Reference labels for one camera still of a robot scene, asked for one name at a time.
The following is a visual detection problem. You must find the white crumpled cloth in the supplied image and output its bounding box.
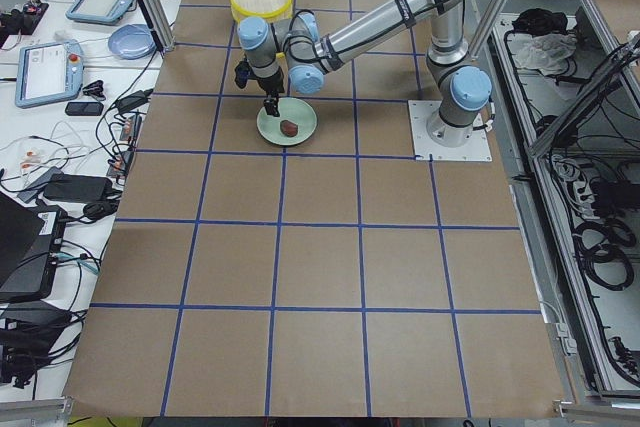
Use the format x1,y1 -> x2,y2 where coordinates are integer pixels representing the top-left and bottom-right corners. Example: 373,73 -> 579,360
514,33 -> 577,76

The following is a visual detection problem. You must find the black laptop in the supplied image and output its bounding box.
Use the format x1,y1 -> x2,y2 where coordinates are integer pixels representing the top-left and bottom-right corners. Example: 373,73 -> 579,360
1,194 -> 66,303

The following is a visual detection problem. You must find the black phone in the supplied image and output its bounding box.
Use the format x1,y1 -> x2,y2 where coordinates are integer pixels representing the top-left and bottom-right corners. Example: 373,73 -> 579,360
65,101 -> 104,117

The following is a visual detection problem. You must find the teach pendant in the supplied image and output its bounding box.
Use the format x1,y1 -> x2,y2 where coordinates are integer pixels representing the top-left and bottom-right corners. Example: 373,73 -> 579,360
15,40 -> 84,109
66,0 -> 134,25

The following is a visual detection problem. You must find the teach pendant far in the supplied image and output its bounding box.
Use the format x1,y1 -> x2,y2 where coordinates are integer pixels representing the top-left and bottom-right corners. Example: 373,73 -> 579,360
66,0 -> 134,25

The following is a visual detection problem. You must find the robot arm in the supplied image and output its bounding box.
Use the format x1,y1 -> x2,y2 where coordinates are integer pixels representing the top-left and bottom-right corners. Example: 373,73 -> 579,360
235,0 -> 492,147

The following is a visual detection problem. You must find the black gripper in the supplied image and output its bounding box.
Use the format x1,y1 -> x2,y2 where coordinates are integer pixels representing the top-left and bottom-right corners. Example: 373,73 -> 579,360
234,59 -> 284,117

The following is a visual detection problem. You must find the black power adapter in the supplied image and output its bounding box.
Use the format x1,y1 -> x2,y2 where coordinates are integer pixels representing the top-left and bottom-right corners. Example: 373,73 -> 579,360
43,174 -> 112,203

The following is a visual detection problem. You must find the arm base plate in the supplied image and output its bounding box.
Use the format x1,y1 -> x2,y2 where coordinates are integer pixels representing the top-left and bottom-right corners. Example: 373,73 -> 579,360
408,100 -> 492,162

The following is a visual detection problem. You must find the dark red bun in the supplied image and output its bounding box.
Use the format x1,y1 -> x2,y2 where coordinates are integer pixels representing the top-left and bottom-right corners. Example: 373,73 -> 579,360
279,120 -> 299,138

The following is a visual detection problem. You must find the blue plate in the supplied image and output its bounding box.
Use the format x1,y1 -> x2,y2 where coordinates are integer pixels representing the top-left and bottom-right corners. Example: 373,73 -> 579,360
107,24 -> 156,60

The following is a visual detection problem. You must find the light green plate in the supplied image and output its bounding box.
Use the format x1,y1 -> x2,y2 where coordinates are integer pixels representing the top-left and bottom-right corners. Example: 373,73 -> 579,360
257,97 -> 317,147

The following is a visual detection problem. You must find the teach pendant near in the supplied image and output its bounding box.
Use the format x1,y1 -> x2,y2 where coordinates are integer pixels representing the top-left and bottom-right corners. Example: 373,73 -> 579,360
15,40 -> 84,109

